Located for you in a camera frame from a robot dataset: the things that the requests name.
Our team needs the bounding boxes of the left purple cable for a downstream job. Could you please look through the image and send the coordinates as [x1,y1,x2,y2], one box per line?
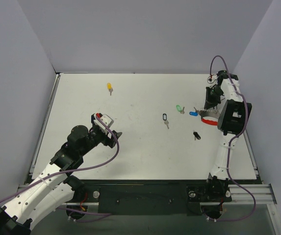
[0,115,120,223]

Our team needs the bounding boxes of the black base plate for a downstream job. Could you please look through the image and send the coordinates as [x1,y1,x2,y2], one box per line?
[70,180,232,216]

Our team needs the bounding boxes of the blue tag key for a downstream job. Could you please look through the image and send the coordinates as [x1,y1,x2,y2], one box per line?
[189,107,199,117]

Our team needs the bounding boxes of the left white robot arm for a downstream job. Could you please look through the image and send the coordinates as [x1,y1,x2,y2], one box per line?
[0,125,121,235]

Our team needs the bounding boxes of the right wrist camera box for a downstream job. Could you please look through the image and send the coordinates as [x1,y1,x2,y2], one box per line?
[206,73,218,85]

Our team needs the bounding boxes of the keys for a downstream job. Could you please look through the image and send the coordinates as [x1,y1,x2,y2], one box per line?
[193,131,201,140]

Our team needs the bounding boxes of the aluminium frame rail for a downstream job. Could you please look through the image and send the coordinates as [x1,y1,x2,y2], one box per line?
[12,183,277,209]

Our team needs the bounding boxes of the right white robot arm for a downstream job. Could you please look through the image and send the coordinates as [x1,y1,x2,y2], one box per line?
[202,70,252,201]

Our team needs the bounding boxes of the green tag key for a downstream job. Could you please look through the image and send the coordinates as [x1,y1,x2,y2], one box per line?
[176,105,185,114]

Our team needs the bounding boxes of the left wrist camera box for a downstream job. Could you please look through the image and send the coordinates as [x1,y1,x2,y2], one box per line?
[92,113,114,135]

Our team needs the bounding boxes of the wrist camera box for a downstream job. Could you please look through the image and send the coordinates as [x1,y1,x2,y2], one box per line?
[206,73,218,85]
[92,113,114,135]

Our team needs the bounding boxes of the yellow tag key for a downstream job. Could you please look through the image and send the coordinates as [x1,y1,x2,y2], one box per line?
[107,83,113,95]

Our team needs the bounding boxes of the black tag key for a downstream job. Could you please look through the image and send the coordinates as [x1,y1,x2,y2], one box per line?
[162,113,169,129]

